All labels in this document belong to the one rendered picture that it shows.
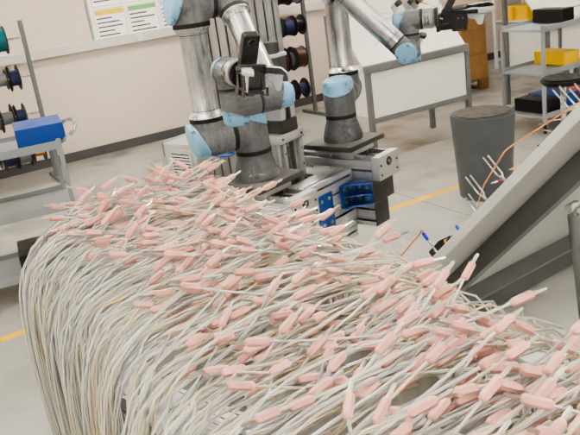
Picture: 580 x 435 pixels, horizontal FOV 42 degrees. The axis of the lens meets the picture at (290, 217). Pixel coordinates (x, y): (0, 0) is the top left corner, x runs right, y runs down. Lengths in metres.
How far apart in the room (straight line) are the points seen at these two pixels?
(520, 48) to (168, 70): 3.98
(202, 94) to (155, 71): 6.74
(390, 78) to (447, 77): 0.66
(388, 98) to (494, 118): 1.65
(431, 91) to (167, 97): 3.43
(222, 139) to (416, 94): 4.76
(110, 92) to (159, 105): 0.61
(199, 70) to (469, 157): 3.40
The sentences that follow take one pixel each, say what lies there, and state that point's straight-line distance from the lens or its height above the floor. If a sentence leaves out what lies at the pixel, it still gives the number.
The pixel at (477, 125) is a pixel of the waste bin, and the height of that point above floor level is 0.58.
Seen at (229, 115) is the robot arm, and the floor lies 1.44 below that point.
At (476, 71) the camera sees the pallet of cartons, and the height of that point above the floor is 0.24.
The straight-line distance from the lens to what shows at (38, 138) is 4.85.
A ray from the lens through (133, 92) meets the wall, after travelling 9.04.
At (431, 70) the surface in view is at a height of 0.70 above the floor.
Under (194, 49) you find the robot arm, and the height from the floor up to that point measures 1.61.
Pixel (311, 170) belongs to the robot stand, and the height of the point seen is 1.07.
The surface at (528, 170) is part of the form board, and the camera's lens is 1.29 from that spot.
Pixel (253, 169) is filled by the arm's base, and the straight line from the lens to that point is 2.45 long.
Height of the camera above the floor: 1.83
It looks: 19 degrees down
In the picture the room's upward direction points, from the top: 8 degrees counter-clockwise
